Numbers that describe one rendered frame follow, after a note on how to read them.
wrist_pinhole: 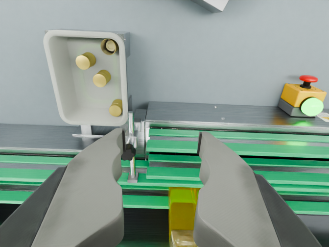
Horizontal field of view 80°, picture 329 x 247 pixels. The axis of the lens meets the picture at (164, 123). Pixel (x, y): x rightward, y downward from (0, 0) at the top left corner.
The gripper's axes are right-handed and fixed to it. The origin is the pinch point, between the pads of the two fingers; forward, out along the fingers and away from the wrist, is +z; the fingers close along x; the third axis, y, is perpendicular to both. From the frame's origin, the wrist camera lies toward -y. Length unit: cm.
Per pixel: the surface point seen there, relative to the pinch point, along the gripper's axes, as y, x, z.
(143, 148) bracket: 22.2, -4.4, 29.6
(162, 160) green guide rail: 23.6, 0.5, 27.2
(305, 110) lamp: 11.5, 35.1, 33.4
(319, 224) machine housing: 45, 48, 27
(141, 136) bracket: 18.6, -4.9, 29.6
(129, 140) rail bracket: 14.2, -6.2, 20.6
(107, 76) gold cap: 6.8, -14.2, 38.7
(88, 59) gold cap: 2.3, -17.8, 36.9
